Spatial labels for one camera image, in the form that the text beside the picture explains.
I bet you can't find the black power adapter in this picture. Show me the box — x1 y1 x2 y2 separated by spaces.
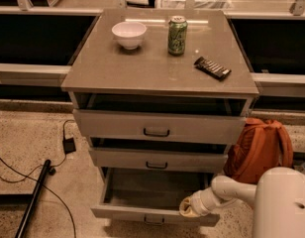
62 138 76 155

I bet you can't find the black cable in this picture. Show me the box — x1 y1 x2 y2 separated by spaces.
0 119 77 238

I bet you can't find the grey top drawer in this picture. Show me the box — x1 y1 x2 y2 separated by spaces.
73 109 245 145

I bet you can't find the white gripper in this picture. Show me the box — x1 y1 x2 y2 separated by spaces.
179 188 223 218

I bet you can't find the grey drawer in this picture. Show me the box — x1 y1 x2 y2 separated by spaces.
91 168 220 227
89 148 227 173
73 109 245 145

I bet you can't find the black snack bar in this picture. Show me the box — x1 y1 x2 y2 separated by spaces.
194 57 232 81

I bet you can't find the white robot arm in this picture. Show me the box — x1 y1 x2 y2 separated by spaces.
179 168 305 238

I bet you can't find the white bowl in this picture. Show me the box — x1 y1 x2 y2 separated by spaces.
112 22 147 50

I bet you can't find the grey middle drawer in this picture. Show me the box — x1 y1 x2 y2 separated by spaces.
89 148 227 173

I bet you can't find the grey drawer cabinet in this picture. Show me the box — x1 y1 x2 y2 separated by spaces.
60 8 260 183

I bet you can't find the black stand leg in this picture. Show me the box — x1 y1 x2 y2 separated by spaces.
15 160 51 238

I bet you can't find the metal railing frame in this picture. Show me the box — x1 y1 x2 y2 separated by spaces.
0 0 305 87

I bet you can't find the grey bottom drawer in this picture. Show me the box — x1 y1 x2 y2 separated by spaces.
91 168 220 227

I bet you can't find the green soda can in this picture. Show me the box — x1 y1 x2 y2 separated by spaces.
168 16 188 56

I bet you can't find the orange backpack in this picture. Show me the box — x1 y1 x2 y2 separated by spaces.
224 118 293 184

